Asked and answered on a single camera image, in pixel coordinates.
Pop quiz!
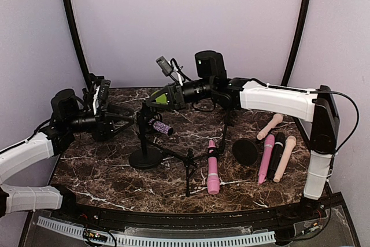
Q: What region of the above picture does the green plate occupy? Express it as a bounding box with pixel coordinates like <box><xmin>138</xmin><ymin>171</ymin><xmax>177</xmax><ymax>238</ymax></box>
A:
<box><xmin>150</xmin><ymin>90</ymin><xmax>169</xmax><ymax>104</ymax></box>

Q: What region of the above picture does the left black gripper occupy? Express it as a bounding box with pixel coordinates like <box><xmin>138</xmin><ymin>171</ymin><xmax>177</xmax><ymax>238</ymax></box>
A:
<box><xmin>66</xmin><ymin>102</ymin><xmax>134</xmax><ymax>139</ymax></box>

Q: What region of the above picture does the right black frame post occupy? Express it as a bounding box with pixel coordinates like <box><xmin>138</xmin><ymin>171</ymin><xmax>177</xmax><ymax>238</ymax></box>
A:
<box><xmin>281</xmin><ymin>0</ymin><xmax>310</xmax><ymax>86</ymax></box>

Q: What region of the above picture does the pink microphone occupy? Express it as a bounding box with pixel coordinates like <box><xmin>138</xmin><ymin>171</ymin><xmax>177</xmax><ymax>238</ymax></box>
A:
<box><xmin>207</xmin><ymin>140</ymin><xmax>220</xmax><ymax>195</ymax></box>
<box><xmin>258</xmin><ymin>134</ymin><xmax>275</xmax><ymax>185</ymax></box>

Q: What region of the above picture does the pink microphone front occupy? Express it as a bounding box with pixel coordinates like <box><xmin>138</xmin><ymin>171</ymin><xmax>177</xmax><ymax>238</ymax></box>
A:
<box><xmin>207</xmin><ymin>140</ymin><xmax>220</xmax><ymax>195</ymax></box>

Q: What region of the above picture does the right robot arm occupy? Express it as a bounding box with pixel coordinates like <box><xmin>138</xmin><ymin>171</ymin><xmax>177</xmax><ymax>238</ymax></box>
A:
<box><xmin>146</xmin><ymin>50</ymin><xmax>340</xmax><ymax>220</ymax></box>

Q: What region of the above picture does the white cable duct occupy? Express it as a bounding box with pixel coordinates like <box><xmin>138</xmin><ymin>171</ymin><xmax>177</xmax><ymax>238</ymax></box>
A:
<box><xmin>36</xmin><ymin>216</ymin><xmax>276</xmax><ymax>246</ymax></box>

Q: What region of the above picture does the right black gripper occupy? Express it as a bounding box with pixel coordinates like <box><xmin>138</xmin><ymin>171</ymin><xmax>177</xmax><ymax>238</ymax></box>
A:
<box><xmin>146</xmin><ymin>78</ymin><xmax>215</xmax><ymax>110</ymax></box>

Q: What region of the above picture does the black tripod mic stand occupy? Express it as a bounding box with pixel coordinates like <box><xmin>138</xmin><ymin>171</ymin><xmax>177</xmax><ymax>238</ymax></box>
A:
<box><xmin>136</xmin><ymin>113</ymin><xmax>203</xmax><ymax>197</ymax></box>

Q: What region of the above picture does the black frame post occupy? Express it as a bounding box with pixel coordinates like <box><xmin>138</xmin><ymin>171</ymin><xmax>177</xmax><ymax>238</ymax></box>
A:
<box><xmin>63</xmin><ymin>0</ymin><xmax>91</xmax><ymax>87</ymax></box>
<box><xmin>281</xmin><ymin>0</ymin><xmax>310</xmax><ymax>86</ymax></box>

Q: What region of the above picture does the black empty mic stand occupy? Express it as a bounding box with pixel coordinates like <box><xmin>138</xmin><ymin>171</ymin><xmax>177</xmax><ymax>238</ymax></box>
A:
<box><xmin>218</xmin><ymin>108</ymin><xmax>234</xmax><ymax>154</ymax></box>

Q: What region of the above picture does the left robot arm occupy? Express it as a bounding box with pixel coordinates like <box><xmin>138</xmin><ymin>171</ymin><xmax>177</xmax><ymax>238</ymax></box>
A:
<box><xmin>1</xmin><ymin>86</ymin><xmax>134</xmax><ymax>222</ymax></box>

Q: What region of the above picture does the left black frame post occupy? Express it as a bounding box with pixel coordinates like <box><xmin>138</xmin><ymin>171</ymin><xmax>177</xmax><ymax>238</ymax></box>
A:
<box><xmin>63</xmin><ymin>0</ymin><xmax>91</xmax><ymax>87</ymax></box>

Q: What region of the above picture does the purple glitter microphone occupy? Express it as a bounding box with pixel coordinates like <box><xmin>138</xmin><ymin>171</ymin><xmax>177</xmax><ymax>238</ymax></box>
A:
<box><xmin>148</xmin><ymin>119</ymin><xmax>173</xmax><ymax>136</ymax></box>

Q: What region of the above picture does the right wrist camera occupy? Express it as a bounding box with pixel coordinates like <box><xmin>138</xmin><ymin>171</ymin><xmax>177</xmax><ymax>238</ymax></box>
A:
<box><xmin>156</xmin><ymin>56</ymin><xmax>191</xmax><ymax>86</ymax></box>

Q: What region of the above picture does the black microphone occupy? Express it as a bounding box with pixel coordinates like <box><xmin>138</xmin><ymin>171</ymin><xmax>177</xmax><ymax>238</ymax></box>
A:
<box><xmin>267</xmin><ymin>132</ymin><xmax>286</xmax><ymax>180</ymax></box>

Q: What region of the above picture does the black round-base mic stand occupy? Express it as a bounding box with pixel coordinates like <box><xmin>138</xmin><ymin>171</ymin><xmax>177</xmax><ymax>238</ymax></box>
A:
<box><xmin>87</xmin><ymin>73</ymin><xmax>104</xmax><ymax>90</ymax></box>

